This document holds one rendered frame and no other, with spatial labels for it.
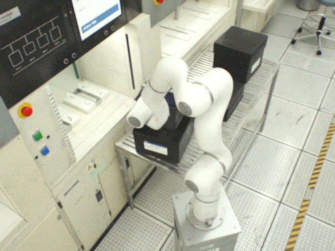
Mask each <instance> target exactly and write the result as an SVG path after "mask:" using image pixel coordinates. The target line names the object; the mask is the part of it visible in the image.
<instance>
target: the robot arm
mask: <svg viewBox="0 0 335 251"><path fill-rule="evenodd" d="M187 80H188V66H187V64H186V63H185V62H184V61H183V60H182V59H180V58H178V57H176V56H172V55H168V56H165V57H163V58H162V59H161V60H160V61H159V62H158V63H157V65H156V67H155V68H154V70H153V72H152V73H151V75H150V77H149V79H148V81H147V82H145V86H144V88H143V90H142V92H141V96H140V97H139V99H138V100H137V102H136V103H135V105H134V106H133V108H132V109H131V111H130V112H129V113H128V115H127V121H128V123H129V124H130V125H131V126H133V127H136V128H142V127H143V126H144V124H146V125H148V126H149V127H151V128H153V129H156V130H157V129H160V128H161V127H162V126H163V125H164V123H165V122H166V121H167V119H168V115H169V107H168V104H167V102H166V100H165V98H164V96H165V95H166V94H167V92H168V91H170V90H171V87H172V90H173V94H174V99H175V103H176V106H177V108H178V110H179V111H180V112H181V113H182V114H184V115H186V116H188V117H195V121H194V133H195V139H196V143H197V145H198V146H199V147H200V148H201V149H202V150H204V151H205V152H204V154H203V155H202V156H201V157H200V158H199V159H198V160H197V161H195V162H194V163H193V164H192V166H191V167H190V168H189V169H188V170H187V172H186V174H185V177H184V182H185V184H186V186H187V187H188V188H189V189H190V190H191V191H193V192H194V197H193V198H192V199H191V200H190V201H189V203H188V204H187V207H186V217H187V219H188V221H189V222H190V223H191V224H192V225H193V226H194V227H196V228H198V229H200V230H207V231H208V230H213V229H215V228H217V227H218V226H219V225H220V224H221V223H222V222H223V219H224V214H225V212H224V208H223V205H222V204H221V202H220V201H219V200H220V193H221V184H220V182H219V179H220V178H221V177H222V176H223V175H224V174H225V172H226V171H227V170H228V169H229V167H230V166H231V163H232V155H231V152H230V151H229V149H228V148H227V147H226V146H225V145H224V143H223V141H222V120H223V117H224V114H225V111H226V109H227V106H228V104H229V101H230V98H231V95H232V90H233V81H232V77H231V75H230V74H229V73H228V72H227V71H226V70H224V69H221V68H213V69H210V70H209V71H207V72H206V73H204V74H203V75H201V76H200V77H199V78H198V79H196V80H195V81H194V82H192V83H191V84H189V83H188V82H187Z"/></svg>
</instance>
